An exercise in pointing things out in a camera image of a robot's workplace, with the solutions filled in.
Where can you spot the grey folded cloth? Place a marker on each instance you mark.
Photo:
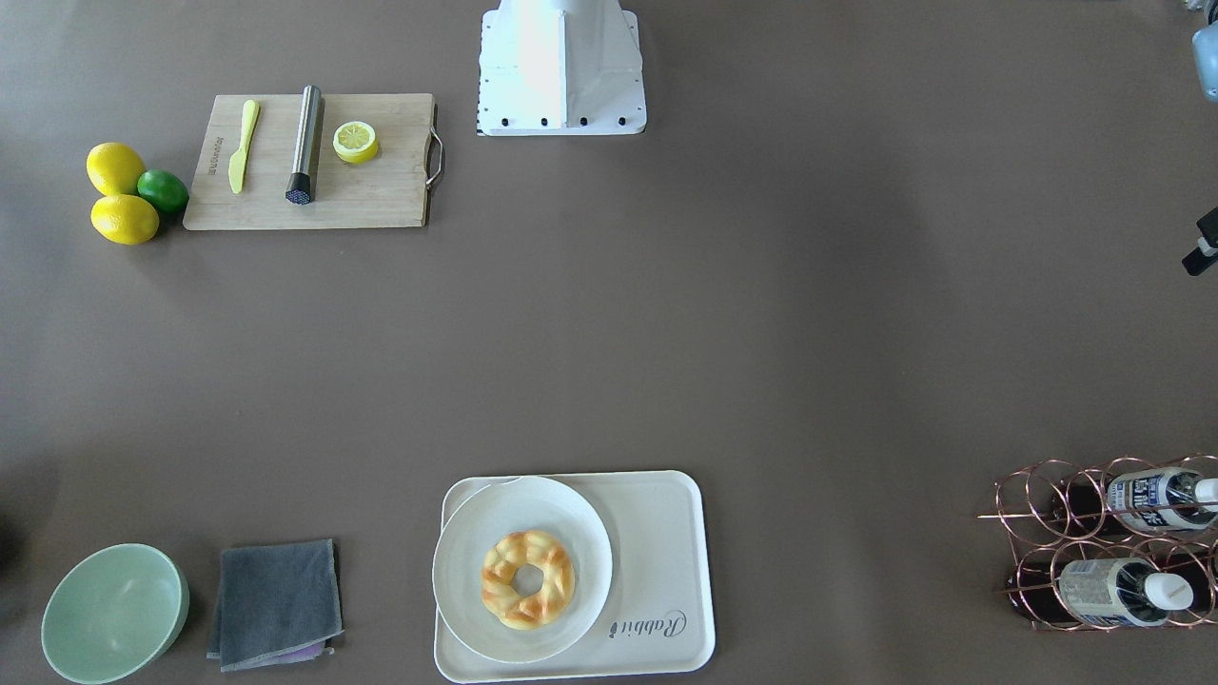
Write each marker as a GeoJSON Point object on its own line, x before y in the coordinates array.
{"type": "Point", "coordinates": [276, 604]}

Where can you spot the yellow plastic knife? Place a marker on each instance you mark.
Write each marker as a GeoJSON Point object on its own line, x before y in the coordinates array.
{"type": "Point", "coordinates": [236, 167]}

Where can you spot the white round plate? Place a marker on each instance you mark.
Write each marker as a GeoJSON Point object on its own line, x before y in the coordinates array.
{"type": "Point", "coordinates": [497, 510]}

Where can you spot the whole yellow lemon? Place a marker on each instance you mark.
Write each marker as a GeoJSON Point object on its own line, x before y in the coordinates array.
{"type": "Point", "coordinates": [114, 169]}

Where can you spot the braided ring bread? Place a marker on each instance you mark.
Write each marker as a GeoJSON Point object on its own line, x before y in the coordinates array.
{"type": "Point", "coordinates": [528, 580]}

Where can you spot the green lime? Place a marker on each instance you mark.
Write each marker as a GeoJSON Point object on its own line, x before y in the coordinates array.
{"type": "Point", "coordinates": [164, 190]}

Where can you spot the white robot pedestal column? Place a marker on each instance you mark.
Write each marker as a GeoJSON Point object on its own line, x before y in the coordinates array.
{"type": "Point", "coordinates": [560, 68]}

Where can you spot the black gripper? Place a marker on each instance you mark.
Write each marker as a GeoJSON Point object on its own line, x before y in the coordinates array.
{"type": "Point", "coordinates": [1202, 249]}

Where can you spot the wooden cutting board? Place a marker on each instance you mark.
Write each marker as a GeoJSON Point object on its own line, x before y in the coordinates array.
{"type": "Point", "coordinates": [249, 153]}

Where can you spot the copper wire bottle rack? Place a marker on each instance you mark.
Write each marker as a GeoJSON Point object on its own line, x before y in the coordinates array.
{"type": "Point", "coordinates": [1021, 502]}

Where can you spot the cream serving tray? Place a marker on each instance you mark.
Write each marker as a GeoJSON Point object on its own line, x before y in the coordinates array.
{"type": "Point", "coordinates": [643, 600]}

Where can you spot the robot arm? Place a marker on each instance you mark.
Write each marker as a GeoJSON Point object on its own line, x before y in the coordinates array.
{"type": "Point", "coordinates": [1204, 47]}

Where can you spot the mint green bowl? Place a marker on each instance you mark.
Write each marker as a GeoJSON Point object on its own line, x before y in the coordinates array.
{"type": "Point", "coordinates": [113, 613]}

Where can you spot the steel muddler with black tip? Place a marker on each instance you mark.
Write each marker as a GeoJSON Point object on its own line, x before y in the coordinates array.
{"type": "Point", "coordinates": [300, 187]}

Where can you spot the half lemon slice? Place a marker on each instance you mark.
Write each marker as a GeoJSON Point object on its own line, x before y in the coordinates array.
{"type": "Point", "coordinates": [355, 142]}

